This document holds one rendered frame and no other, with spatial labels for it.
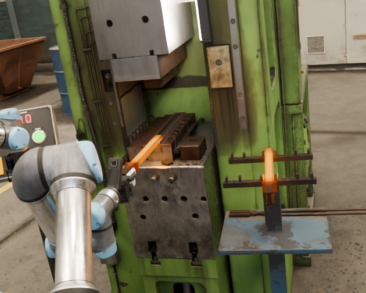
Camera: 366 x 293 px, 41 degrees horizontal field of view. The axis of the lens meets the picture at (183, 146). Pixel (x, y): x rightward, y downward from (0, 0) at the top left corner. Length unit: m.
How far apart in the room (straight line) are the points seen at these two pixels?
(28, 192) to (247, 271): 1.37
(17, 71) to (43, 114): 6.34
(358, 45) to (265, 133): 5.08
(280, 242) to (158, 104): 1.06
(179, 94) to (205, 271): 0.88
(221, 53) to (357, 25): 5.14
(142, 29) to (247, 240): 0.90
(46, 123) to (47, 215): 0.77
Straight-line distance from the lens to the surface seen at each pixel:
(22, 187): 1.34
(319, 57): 7.23
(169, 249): 2.23
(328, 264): 2.97
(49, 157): 1.30
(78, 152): 1.28
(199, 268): 2.25
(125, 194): 1.73
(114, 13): 1.99
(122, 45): 2.00
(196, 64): 2.43
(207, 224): 2.11
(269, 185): 1.60
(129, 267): 2.63
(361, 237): 3.21
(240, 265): 2.44
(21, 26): 10.67
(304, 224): 1.94
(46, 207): 1.45
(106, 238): 1.61
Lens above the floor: 1.69
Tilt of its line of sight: 20 degrees down
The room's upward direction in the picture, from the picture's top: 8 degrees counter-clockwise
